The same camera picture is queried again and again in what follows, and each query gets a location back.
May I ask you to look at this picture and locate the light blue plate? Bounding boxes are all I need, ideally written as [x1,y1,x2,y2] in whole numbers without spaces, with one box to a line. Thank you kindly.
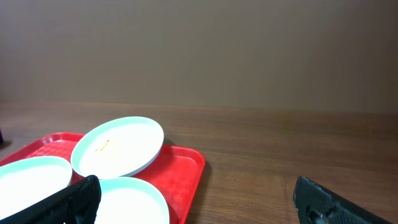
[95,177,170,224]
[1,156,73,220]
[70,116,165,179]

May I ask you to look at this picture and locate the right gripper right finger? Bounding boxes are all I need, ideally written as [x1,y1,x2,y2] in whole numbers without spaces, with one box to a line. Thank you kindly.
[293,176,391,224]

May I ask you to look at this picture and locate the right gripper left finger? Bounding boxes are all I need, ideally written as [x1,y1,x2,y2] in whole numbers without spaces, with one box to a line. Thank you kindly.
[1,175,101,224]

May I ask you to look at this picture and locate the light blue top plate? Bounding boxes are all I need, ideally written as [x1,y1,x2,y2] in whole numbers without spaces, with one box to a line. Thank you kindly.
[70,116,165,179]

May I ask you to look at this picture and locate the red plastic serving tray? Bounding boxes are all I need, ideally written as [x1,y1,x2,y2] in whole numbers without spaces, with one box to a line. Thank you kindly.
[1,132,205,224]

